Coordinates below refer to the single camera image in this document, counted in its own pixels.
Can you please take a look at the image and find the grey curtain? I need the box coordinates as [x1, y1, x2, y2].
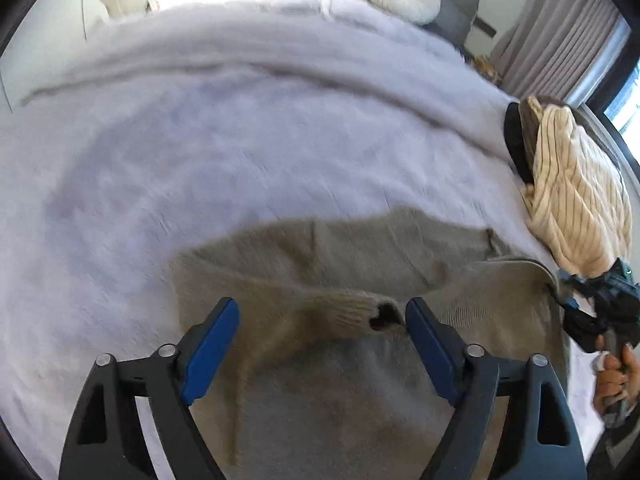
[490, 0, 631, 106]

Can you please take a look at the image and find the olive knit sweater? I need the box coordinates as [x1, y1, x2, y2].
[170, 208, 568, 479]

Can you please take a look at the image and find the person's right hand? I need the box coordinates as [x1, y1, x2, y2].
[593, 336, 639, 417]

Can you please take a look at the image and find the lavender embossed bedspread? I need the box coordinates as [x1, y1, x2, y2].
[1, 0, 602, 479]

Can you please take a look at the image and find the grey bed pillow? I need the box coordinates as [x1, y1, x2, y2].
[423, 0, 480, 48]

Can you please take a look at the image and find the cream striped blanket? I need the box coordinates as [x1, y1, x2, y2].
[518, 96, 632, 278]

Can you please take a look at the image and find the white wardrobe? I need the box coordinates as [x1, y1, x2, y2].
[1, 0, 108, 110]

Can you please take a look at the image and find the dark round cushion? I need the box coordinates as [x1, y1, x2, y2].
[503, 102, 534, 184]

